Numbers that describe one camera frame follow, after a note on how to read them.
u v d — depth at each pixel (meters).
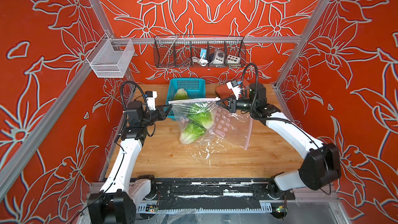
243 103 0.66
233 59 0.94
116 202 0.38
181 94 1.04
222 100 0.71
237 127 0.95
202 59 0.84
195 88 1.14
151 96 0.67
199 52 0.84
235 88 0.68
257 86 0.62
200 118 0.76
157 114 0.66
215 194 0.73
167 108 0.74
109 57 0.92
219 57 0.91
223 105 0.71
